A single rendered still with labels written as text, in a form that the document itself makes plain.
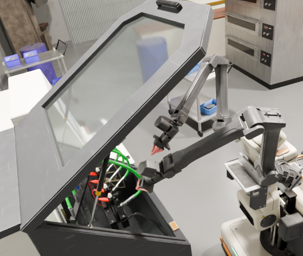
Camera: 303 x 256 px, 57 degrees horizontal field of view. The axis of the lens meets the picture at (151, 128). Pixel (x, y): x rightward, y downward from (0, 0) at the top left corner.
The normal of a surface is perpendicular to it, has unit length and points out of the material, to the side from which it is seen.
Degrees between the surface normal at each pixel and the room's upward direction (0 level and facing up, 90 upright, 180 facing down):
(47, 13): 90
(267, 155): 106
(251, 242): 0
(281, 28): 90
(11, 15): 93
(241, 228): 0
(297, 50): 90
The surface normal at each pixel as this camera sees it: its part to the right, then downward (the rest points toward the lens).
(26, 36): 0.07, 0.57
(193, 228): -0.15, -0.83
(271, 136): 0.04, 0.77
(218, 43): 0.26, 0.49
